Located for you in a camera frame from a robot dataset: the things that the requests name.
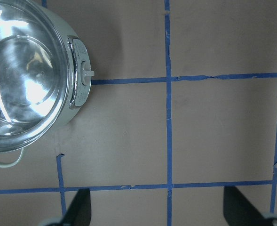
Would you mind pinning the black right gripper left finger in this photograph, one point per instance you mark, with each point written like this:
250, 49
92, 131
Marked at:
79, 212

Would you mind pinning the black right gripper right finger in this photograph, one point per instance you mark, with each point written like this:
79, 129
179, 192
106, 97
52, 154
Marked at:
238, 211

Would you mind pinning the glass pot lid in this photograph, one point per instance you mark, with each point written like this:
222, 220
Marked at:
25, 75

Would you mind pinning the pale green electric pot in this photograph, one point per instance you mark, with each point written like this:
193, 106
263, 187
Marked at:
70, 30

